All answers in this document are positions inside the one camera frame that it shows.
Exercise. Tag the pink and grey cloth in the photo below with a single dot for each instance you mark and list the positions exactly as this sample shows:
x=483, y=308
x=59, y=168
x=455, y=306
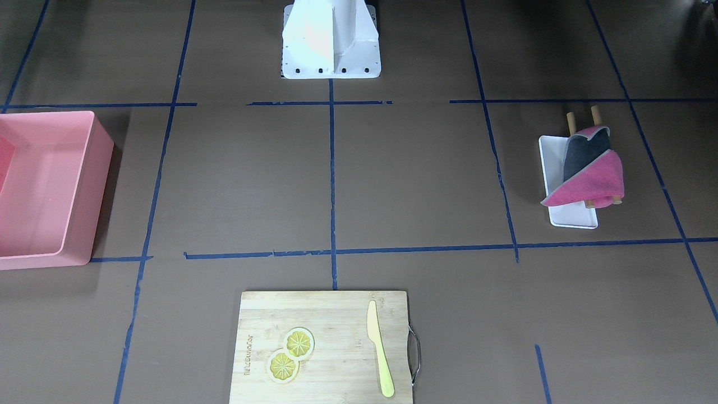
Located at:
x=591, y=171

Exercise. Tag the yellow plastic knife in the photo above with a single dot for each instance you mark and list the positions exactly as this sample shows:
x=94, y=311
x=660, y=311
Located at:
x=387, y=387

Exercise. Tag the upper lemon slice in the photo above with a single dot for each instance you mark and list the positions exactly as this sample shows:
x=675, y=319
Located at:
x=299, y=343

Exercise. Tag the lemon slice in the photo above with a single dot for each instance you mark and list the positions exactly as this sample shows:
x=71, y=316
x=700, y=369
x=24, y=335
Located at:
x=299, y=343
x=281, y=367

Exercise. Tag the wooden cutting board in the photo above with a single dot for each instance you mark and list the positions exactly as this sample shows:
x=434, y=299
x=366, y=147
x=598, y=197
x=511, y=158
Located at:
x=342, y=367

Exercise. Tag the lower lemon slice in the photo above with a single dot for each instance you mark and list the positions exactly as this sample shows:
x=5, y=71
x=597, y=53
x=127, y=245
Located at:
x=281, y=367

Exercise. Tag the white towel rack stand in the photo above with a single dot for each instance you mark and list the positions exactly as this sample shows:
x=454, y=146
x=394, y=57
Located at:
x=551, y=148

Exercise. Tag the pink plastic bin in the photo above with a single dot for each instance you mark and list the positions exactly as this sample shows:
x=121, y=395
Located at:
x=54, y=171

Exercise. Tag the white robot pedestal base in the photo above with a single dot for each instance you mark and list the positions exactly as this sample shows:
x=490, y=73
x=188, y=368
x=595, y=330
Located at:
x=330, y=40

